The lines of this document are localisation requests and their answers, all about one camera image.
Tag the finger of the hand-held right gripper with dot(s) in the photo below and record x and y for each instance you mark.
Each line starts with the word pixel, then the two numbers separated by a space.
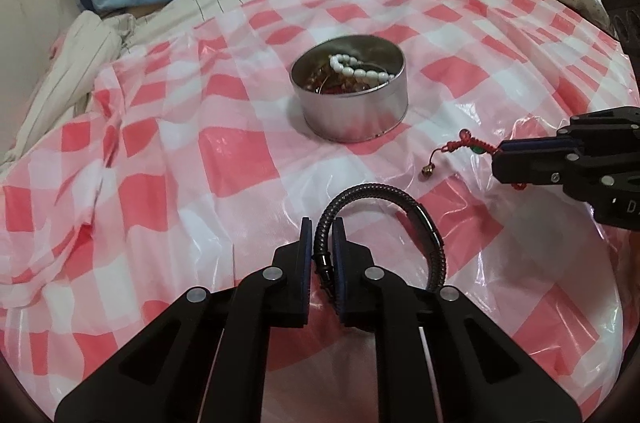
pixel 530 146
pixel 530 168

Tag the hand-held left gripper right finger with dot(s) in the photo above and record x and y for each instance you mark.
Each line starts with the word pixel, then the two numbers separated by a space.
pixel 340 253

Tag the silver round tin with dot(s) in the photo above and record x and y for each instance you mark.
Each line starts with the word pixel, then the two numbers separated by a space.
pixel 350 118

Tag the pink checkered plastic sheet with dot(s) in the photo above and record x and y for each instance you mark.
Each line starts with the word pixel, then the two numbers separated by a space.
pixel 200 153

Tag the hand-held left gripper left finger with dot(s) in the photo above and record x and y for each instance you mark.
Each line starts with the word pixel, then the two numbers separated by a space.
pixel 306 253

